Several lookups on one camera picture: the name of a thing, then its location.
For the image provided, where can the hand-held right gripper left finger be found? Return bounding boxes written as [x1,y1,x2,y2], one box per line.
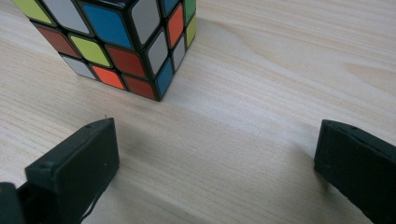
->
[17,117,120,224]

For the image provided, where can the multicoloured puzzle cube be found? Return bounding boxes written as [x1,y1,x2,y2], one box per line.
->
[11,0,198,103]

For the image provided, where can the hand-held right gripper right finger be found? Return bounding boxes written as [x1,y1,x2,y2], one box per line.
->
[313,119,396,224]

